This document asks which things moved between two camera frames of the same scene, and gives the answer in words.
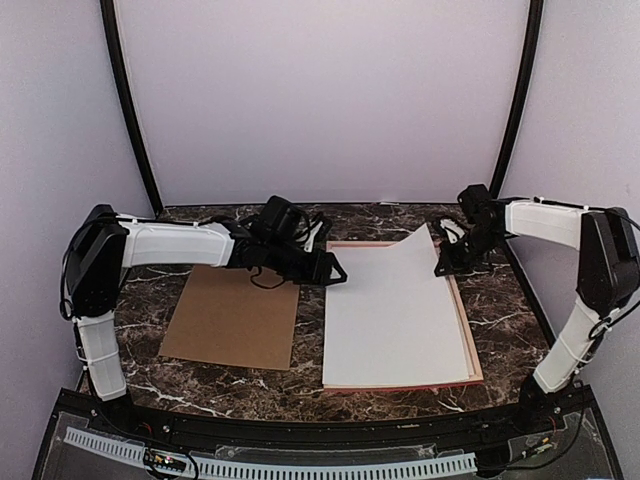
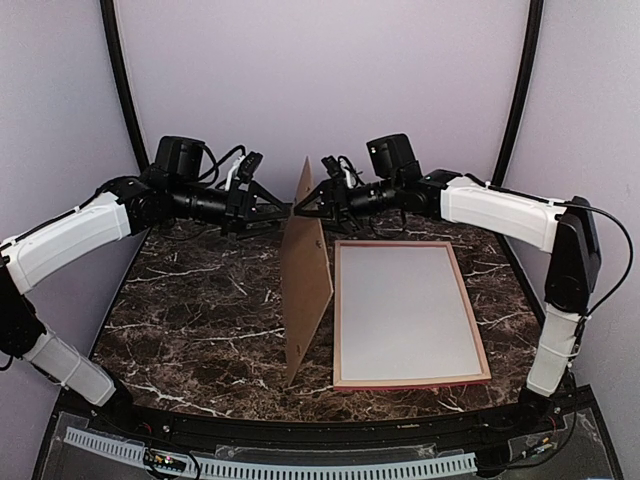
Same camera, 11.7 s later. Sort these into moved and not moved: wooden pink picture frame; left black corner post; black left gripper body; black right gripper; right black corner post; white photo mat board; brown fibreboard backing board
Moved: wooden pink picture frame; black right gripper; black left gripper body; brown fibreboard backing board
Not moved: white photo mat board; right black corner post; left black corner post
